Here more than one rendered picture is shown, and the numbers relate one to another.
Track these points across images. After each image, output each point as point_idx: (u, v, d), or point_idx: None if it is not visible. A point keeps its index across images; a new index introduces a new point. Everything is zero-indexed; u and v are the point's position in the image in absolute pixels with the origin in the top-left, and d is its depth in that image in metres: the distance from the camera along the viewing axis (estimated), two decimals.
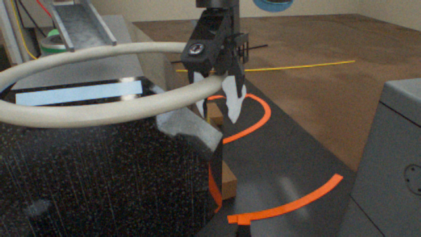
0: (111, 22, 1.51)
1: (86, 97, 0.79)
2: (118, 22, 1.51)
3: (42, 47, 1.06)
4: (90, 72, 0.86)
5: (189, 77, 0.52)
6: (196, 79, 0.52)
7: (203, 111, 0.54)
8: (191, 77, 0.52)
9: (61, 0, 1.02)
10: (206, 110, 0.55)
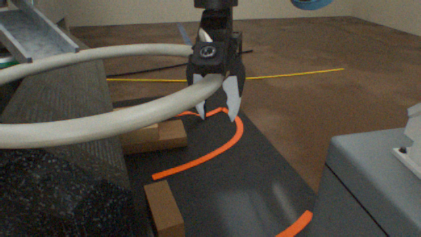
0: None
1: None
2: None
3: None
4: None
5: (188, 79, 0.51)
6: (196, 81, 0.51)
7: (204, 112, 0.53)
8: (191, 79, 0.51)
9: None
10: (206, 110, 0.54)
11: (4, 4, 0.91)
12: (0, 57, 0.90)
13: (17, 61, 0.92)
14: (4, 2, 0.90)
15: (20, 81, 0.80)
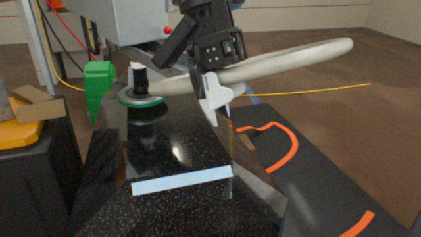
0: None
1: (188, 183, 0.93)
2: None
3: None
4: (183, 155, 1.00)
5: None
6: None
7: (218, 109, 0.56)
8: None
9: None
10: (224, 109, 0.55)
11: None
12: (131, 99, 1.25)
13: (139, 105, 1.24)
14: None
15: (207, 123, 1.19)
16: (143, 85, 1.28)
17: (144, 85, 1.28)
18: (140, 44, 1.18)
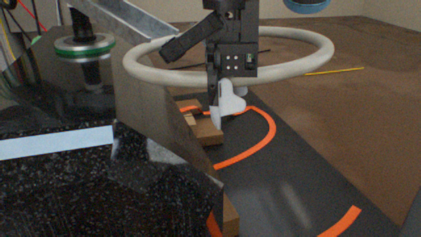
0: None
1: (35, 151, 0.57)
2: (100, 33, 1.29)
3: (54, 45, 1.06)
4: (45, 112, 0.64)
5: None
6: None
7: None
8: None
9: None
10: None
11: None
12: None
13: None
14: None
15: (110, 76, 0.83)
16: (85, 29, 1.05)
17: (87, 29, 1.05)
18: None
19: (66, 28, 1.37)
